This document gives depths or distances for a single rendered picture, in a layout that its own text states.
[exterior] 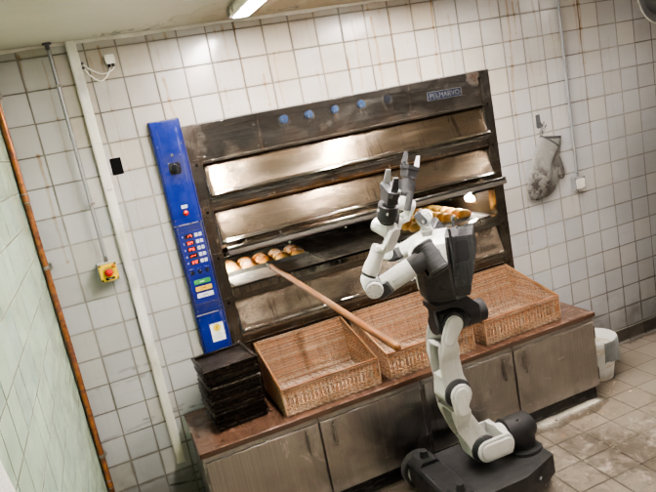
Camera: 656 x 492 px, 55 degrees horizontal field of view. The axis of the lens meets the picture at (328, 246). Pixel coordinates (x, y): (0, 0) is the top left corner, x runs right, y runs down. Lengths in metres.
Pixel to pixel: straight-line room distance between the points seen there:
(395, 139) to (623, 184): 1.82
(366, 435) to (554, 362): 1.25
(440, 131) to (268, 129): 1.09
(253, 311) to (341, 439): 0.86
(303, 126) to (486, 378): 1.76
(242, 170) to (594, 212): 2.50
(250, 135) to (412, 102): 1.02
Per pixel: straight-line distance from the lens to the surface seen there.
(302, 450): 3.34
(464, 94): 4.08
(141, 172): 3.40
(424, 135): 3.90
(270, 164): 3.53
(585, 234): 4.70
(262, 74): 3.54
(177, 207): 3.40
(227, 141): 3.49
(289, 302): 3.65
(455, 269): 2.88
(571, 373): 4.10
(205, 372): 3.21
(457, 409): 3.13
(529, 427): 3.45
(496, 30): 4.24
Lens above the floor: 2.03
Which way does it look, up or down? 12 degrees down
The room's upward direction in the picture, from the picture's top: 11 degrees counter-clockwise
